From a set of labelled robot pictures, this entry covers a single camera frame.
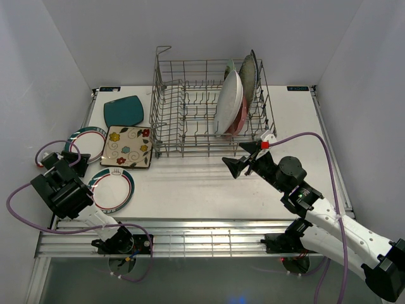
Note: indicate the white oval platter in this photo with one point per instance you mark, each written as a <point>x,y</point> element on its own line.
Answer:
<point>229,102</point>

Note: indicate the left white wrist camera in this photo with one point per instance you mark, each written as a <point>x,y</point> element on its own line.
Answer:
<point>49,160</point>

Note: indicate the left logo sticker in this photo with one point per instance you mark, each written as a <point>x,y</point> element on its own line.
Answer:
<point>110,89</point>

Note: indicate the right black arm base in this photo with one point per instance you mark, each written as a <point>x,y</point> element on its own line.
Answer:
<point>282,243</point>

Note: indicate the mint green flower plate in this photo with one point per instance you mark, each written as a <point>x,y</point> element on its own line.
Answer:
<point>229,67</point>

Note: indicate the logo sticker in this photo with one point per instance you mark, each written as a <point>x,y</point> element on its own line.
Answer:
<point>297,88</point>
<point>110,89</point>

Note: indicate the speckled beige round plate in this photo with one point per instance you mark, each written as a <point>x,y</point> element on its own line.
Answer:
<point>248,76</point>

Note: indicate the pink dotted scalloped plate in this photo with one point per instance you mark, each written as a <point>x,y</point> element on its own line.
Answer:
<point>239,121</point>

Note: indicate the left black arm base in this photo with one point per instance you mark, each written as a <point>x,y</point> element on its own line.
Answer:
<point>139,244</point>

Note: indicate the right logo sticker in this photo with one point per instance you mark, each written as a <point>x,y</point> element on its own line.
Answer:
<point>297,88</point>

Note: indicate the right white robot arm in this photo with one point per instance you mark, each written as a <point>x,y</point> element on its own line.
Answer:
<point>320,228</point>

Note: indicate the grey wire dish rack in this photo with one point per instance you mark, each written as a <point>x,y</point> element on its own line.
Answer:
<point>183,107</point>

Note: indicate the round plate red teal rim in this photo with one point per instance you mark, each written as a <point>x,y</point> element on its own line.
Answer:
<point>112,188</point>

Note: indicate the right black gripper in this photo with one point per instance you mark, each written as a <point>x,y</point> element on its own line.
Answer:
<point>235,166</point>

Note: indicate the cream square flower plate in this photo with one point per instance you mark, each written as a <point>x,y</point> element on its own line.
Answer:
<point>127,147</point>

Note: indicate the teal square plate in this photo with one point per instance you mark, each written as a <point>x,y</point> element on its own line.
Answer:
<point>127,111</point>

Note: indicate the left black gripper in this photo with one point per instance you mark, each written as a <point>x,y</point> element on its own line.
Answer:
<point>83,165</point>

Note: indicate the black square floral plate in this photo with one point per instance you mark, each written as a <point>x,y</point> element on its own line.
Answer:
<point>253,54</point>

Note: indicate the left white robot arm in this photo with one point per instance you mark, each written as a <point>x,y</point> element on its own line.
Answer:
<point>67,196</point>

